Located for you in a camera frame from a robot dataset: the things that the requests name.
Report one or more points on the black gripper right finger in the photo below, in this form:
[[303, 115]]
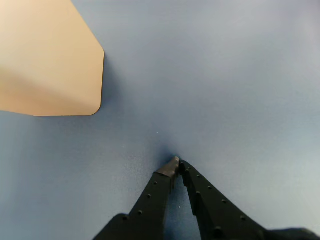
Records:
[[220, 217]]

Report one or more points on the gripper black left finger with grey taped tip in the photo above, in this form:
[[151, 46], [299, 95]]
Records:
[[147, 207]]

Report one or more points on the beige square box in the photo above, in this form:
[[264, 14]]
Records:
[[50, 62]]

